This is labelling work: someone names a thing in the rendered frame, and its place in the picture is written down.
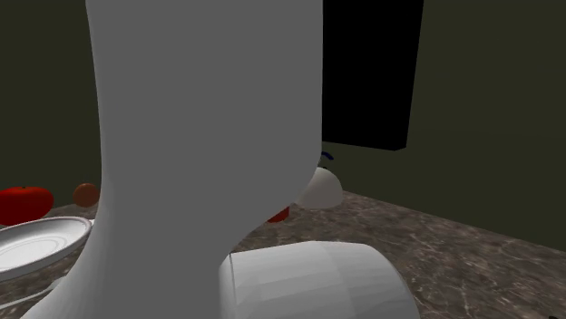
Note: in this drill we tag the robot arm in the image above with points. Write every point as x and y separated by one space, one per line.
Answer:
199 132

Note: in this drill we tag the small red object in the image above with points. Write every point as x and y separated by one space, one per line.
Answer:
280 215

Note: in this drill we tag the orange round fruit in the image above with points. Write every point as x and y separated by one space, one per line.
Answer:
85 195

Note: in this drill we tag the white plate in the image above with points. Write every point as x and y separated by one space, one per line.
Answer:
35 243

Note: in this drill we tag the red tomato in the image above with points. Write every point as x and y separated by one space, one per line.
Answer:
24 204

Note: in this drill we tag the black wall cabinet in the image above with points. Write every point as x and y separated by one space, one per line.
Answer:
367 70

